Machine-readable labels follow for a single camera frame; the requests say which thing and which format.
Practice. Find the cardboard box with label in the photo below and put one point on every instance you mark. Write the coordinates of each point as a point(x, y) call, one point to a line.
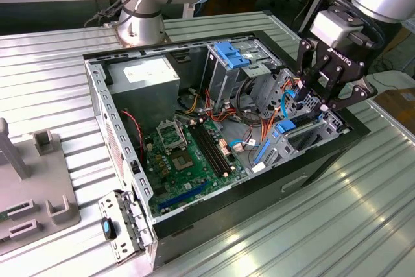
point(402, 108)

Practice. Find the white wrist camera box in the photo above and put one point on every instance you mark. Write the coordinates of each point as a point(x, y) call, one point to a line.
point(330, 28)

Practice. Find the blue expansion slot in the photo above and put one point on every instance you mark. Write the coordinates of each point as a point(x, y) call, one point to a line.
point(184, 196)

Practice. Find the grey power supply unit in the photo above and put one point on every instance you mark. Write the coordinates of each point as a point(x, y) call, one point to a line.
point(146, 95)

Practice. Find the black RAM slot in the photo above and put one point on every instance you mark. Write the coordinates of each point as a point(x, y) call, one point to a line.
point(218, 147)
point(209, 150)
point(204, 151)
point(214, 149)

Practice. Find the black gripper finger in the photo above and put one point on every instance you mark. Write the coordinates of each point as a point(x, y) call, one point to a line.
point(363, 92)
point(306, 59)

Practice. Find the grey metal drive cage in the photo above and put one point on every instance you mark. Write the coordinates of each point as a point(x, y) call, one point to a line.
point(223, 79)

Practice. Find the green RAM stick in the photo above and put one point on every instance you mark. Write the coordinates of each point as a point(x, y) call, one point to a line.
point(2, 217)

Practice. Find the plain brown cardboard box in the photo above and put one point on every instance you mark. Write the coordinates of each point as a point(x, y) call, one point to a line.
point(405, 41)

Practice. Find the hard disk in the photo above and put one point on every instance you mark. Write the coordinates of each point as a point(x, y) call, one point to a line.
point(287, 126)

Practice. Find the grey metal disk bay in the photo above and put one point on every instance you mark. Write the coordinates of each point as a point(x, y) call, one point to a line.
point(281, 153)

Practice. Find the grey parts rack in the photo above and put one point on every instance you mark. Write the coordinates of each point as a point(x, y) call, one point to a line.
point(39, 173)

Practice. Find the black stand pole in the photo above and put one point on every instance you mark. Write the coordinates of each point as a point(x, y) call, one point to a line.
point(311, 14)

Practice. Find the green motherboard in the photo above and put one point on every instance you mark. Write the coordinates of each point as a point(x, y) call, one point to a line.
point(181, 183)

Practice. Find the blue plastic cage latch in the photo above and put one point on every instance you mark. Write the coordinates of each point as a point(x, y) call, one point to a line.
point(231, 54)

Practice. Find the black open PC case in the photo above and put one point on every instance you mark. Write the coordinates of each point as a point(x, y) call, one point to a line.
point(259, 199)

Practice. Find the grey metal card retention bracket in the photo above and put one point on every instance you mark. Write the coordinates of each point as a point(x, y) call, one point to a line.
point(111, 199)

